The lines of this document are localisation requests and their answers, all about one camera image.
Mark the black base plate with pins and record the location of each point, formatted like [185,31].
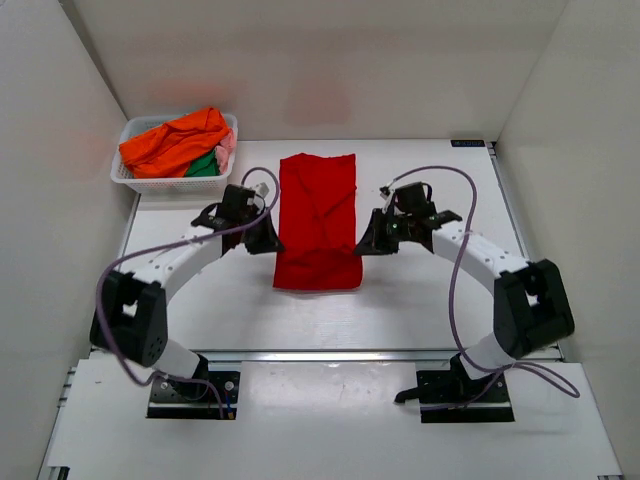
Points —
[170,400]
[442,399]

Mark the orange t shirt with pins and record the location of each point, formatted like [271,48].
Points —
[168,150]

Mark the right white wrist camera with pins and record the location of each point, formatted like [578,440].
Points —
[388,194]

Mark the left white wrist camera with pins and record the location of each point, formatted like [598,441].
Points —
[260,192]

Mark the red t shirt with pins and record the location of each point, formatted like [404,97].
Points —
[317,224]

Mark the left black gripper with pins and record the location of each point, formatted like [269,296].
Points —
[269,242]

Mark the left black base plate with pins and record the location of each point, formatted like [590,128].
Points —
[170,400]

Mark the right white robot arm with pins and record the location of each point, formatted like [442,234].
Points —
[530,305]

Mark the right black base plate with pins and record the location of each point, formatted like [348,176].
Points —
[442,399]

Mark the pink t shirt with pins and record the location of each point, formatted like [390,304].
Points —
[223,151]

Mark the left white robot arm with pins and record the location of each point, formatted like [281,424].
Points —
[131,319]

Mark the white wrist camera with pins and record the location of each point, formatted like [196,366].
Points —
[260,192]
[388,194]

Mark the green t shirt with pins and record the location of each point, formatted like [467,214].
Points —
[204,166]

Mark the white plastic basket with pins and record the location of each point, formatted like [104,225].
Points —
[120,174]

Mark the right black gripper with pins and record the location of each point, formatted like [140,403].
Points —
[372,242]

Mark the blue table label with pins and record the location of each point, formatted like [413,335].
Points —
[467,143]

